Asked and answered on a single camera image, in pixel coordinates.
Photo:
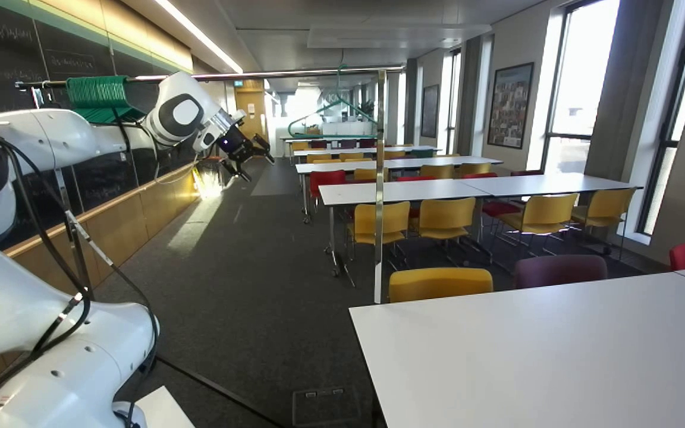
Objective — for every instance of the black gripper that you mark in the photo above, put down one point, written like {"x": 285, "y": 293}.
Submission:
{"x": 235, "y": 143}

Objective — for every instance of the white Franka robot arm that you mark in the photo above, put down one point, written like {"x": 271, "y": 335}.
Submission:
{"x": 40, "y": 317}

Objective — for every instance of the wooden door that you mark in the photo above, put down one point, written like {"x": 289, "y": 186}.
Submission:
{"x": 249, "y": 103}

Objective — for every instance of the yellow plastic chair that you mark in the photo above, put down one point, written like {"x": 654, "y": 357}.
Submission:
{"x": 473, "y": 171}
{"x": 378, "y": 222}
{"x": 606, "y": 205}
{"x": 547, "y": 213}
{"x": 447, "y": 217}
{"x": 438, "y": 285}
{"x": 435, "y": 173}
{"x": 366, "y": 174}

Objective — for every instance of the ceiling light strip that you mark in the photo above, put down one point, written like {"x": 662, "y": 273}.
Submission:
{"x": 199, "y": 37}

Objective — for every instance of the long white table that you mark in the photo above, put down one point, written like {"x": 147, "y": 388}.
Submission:
{"x": 390, "y": 166}
{"x": 475, "y": 188}

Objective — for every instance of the green hanging item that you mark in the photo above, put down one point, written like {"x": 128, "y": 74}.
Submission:
{"x": 99, "y": 99}

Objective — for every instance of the small white table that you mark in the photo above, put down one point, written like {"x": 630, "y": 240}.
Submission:
{"x": 159, "y": 408}

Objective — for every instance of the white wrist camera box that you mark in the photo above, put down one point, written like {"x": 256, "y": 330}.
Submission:
{"x": 222, "y": 121}

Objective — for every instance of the silver metal clothes rail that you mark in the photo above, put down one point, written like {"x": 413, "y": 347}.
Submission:
{"x": 278, "y": 74}

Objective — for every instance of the wooden wall ledge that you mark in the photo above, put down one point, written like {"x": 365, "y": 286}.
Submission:
{"x": 118, "y": 222}

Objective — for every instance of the framed colourful wall picture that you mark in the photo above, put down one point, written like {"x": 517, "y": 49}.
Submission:
{"x": 510, "y": 108}

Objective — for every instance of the dark wall chalkboard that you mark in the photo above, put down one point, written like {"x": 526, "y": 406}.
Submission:
{"x": 9, "y": 49}

